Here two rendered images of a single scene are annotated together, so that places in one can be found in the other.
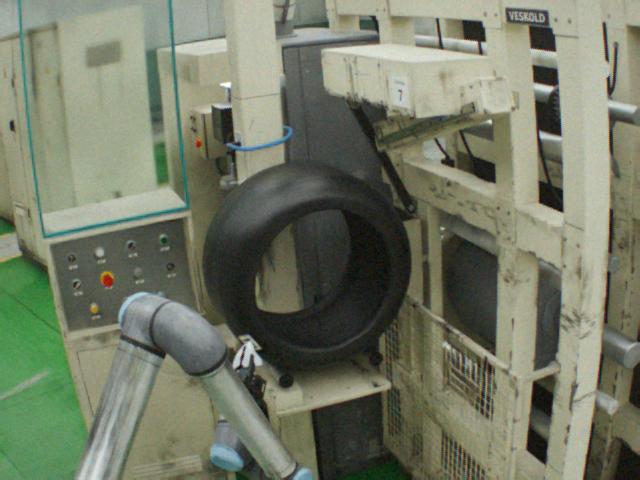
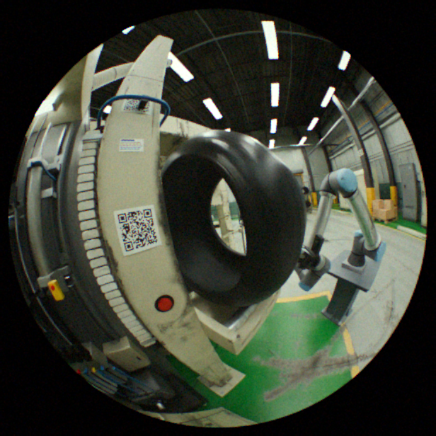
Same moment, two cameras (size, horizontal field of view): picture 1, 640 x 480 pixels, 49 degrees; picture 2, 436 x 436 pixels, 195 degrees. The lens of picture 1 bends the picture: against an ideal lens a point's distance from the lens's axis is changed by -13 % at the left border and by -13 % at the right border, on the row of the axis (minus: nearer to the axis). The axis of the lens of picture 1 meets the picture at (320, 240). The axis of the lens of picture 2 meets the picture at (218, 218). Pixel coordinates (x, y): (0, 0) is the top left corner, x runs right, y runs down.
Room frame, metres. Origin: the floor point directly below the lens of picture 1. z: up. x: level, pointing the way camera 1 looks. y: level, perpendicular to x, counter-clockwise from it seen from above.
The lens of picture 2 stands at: (2.40, 0.44, 1.23)
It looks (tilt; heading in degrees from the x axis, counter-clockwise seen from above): 5 degrees down; 244
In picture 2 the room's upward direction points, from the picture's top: 10 degrees counter-clockwise
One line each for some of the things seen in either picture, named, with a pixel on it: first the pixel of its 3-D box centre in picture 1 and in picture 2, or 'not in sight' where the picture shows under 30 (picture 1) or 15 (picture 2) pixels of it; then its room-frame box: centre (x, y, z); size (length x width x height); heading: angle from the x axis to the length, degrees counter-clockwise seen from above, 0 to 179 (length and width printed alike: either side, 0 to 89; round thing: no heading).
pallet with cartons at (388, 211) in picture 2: not in sight; (386, 209); (-3.58, 2.07, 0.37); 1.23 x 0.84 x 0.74; 132
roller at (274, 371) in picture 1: (267, 358); (255, 298); (2.18, 0.19, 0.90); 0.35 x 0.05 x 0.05; 20
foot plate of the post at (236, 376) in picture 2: not in sight; (220, 377); (2.46, 0.16, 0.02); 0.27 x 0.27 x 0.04; 20
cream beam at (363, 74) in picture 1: (401, 76); (181, 139); (2.21, -0.27, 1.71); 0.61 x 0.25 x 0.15; 20
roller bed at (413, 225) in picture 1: (389, 257); not in sight; (2.57, -0.23, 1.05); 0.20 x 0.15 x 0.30; 20
